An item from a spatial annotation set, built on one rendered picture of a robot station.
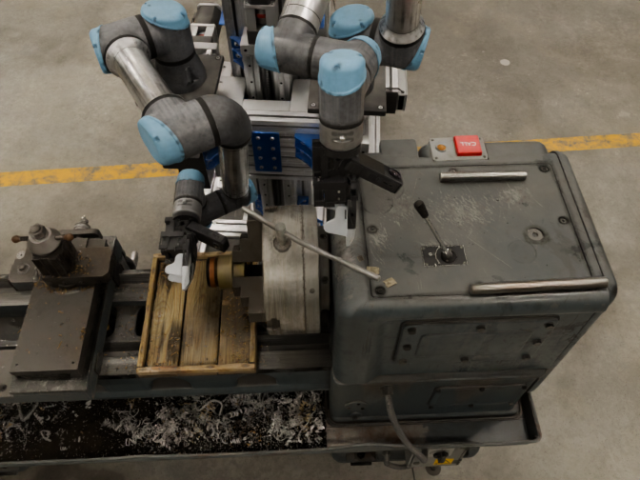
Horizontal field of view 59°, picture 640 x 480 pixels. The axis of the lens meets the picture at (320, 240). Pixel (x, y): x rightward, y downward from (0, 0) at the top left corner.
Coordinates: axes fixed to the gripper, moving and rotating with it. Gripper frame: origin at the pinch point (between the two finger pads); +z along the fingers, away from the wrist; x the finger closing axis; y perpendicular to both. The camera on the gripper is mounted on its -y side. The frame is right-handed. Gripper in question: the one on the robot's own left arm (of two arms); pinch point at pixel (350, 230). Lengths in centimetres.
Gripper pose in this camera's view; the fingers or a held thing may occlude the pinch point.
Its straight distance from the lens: 113.1
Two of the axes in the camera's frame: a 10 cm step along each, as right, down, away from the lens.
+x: 0.4, 6.4, -7.6
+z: 0.1, 7.6, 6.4
